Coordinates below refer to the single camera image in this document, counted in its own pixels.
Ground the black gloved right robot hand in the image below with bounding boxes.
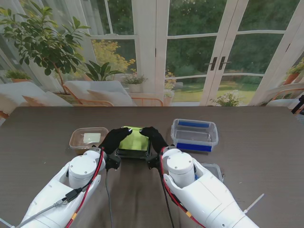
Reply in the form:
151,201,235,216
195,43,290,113
139,126,169,155

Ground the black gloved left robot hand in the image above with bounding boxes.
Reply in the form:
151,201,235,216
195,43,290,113
98,127,133,155

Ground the clear lid with green sticker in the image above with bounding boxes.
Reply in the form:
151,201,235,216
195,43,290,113
117,125,151,154

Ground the clear lid with white label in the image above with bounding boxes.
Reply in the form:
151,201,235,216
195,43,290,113
69,127,109,148

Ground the black plastic tray container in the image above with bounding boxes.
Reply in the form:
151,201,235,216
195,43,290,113
115,146,152,159

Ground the clear plastic lid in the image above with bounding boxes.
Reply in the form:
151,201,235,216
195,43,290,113
201,162,224,183

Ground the brown kraft paper container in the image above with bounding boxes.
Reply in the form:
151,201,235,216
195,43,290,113
69,127,109,151

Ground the clear container with blue clips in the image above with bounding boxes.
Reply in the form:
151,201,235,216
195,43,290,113
171,118,219,154

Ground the printed sunroom backdrop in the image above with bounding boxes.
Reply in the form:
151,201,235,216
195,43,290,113
0,0,304,119

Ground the white zip tie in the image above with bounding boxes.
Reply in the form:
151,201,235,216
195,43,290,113
243,193,265,214
0,218,15,228

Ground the black tripod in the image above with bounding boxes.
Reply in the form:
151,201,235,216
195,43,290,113
291,95,304,114

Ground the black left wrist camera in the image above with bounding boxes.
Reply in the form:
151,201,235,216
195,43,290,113
105,153,122,171

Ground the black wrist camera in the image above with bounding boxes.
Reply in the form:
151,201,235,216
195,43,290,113
146,153,162,171
105,153,122,171

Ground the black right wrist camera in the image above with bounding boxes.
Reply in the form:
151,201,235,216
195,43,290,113
146,153,162,171

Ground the red cable on left arm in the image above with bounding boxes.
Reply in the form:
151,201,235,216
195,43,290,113
66,147,106,228

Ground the red cable on arm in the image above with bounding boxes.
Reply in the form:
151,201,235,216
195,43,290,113
159,147,205,228
66,147,106,228

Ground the grey braided camera cable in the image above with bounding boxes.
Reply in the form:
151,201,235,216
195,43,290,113
105,169,114,228

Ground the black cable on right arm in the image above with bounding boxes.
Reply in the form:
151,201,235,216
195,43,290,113
162,174,176,228

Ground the red cable on right arm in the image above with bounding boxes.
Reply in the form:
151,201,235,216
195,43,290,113
159,147,205,228

